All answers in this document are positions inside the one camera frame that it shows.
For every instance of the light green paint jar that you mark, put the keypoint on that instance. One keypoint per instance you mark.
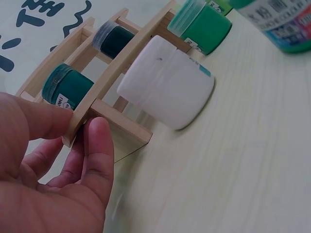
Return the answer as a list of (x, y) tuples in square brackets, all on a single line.
[(224, 7)]

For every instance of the person's left hand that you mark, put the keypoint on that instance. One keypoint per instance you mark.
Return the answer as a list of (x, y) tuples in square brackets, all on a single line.
[(56, 206)]

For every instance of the person's left fingers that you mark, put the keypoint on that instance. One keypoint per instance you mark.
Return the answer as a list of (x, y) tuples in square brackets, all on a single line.
[(73, 162)]

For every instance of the white paint jar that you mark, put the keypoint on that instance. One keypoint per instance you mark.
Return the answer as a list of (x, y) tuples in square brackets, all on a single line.
[(165, 85)]

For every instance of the light wooden rack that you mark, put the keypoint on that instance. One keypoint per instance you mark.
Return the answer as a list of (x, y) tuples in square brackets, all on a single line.
[(116, 70)]

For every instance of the green bottle with colourful label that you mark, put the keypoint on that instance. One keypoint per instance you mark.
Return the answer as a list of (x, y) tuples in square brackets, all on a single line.
[(279, 26)]

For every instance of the dark green paint jar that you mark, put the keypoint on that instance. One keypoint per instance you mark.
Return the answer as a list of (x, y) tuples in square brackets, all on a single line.
[(116, 40)]

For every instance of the person's left thumb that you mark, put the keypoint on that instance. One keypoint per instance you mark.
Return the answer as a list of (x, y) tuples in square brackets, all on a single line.
[(41, 121)]

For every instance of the teal paint jar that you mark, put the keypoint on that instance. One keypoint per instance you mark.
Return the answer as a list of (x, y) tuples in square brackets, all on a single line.
[(77, 83)]

